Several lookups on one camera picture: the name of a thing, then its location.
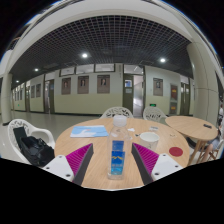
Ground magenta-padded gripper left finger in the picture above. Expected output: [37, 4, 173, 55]
[42, 142, 95, 187]

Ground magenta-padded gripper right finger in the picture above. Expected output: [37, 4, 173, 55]
[130, 142, 184, 186]

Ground clear blue-labelled water bottle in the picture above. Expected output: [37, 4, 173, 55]
[106, 115, 132, 181]

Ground flat round red coaster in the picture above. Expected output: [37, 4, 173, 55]
[168, 146, 184, 158]

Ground black bag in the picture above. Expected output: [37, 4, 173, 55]
[12, 126, 56, 168]

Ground white ceramic mug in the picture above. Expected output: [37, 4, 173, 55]
[139, 131, 161, 151]

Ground white plastic lattice chair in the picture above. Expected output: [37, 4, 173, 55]
[99, 106, 134, 120]
[142, 106, 168, 124]
[7, 118, 56, 165]

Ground light blue booklet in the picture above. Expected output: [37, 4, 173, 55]
[69, 124, 110, 139]

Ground round wooden side table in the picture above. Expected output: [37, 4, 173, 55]
[164, 115, 219, 166]

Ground person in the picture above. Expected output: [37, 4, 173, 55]
[199, 114, 224, 163]

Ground wooden chair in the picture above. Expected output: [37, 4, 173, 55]
[206, 139, 224, 162]

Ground round ceiling lights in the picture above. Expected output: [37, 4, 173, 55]
[33, 52, 167, 73]

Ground framed wall pictures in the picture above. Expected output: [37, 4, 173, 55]
[13, 74, 164, 101]

